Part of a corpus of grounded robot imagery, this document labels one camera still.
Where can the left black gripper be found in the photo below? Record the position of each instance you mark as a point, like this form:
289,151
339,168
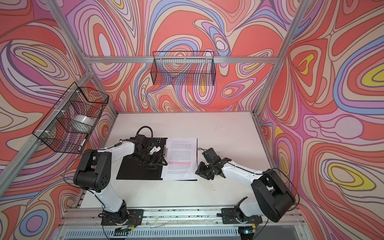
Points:
153,162

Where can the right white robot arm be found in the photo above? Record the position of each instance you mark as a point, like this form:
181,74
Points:
273,199

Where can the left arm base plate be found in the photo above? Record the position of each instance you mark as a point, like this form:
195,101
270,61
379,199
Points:
132,217

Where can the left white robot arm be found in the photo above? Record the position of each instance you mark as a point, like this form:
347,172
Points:
94,174

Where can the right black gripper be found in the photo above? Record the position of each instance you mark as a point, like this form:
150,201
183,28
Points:
201,172

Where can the white folder black inside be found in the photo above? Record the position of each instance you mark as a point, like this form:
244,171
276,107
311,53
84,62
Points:
131,170

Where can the printed paper sheet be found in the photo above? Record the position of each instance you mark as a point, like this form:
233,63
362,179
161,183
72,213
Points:
182,159

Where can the black wire basket left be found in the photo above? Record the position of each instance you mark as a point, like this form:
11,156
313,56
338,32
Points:
72,120

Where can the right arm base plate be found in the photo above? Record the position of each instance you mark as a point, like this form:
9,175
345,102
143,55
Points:
235,216

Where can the black wire basket back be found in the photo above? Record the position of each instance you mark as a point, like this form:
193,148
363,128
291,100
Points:
183,68

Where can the black wire basket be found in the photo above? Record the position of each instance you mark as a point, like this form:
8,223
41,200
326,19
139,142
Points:
72,120
183,68

